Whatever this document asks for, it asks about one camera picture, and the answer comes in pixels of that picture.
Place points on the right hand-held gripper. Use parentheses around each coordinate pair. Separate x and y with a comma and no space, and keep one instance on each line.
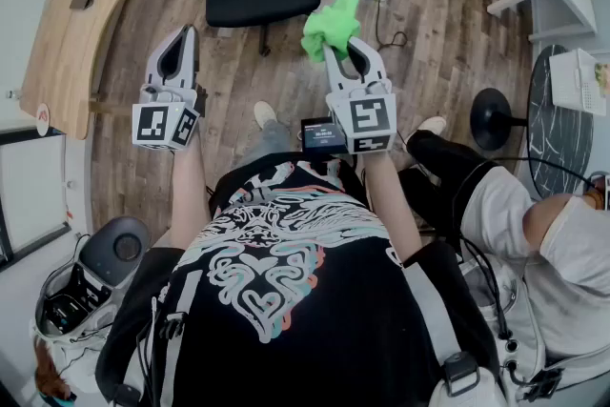
(369,116)

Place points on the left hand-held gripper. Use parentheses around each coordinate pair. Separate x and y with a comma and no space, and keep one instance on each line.
(152,124)

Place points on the bright green cloth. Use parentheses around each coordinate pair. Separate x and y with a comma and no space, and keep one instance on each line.
(331,26)

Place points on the person's right forearm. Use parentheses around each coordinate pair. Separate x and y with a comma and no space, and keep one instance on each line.
(391,205)

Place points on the person's left forearm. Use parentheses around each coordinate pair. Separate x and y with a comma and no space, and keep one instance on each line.
(188,195)

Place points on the black screen device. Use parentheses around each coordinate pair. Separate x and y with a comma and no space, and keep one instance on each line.
(321,136)

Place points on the curved wooden desk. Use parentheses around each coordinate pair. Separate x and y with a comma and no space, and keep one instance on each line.
(86,43)

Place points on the person's white shoe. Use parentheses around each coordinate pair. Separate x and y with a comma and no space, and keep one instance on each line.
(264,112)

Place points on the person's grey jeans legs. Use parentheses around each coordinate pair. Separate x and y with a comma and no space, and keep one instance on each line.
(271,143)

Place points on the round red-logo sticker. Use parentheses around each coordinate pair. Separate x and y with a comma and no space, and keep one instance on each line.
(44,119)

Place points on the black-framed window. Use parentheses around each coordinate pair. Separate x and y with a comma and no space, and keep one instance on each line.
(28,186)

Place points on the white hard-shell backpack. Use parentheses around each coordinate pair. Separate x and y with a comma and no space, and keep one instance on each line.
(109,248)
(483,300)

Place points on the round black marble table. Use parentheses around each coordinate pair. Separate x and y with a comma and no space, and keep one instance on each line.
(557,133)

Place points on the white basket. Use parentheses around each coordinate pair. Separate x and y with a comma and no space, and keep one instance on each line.
(569,81)

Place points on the person's black printed t-shirt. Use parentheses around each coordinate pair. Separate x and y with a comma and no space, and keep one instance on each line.
(286,348)

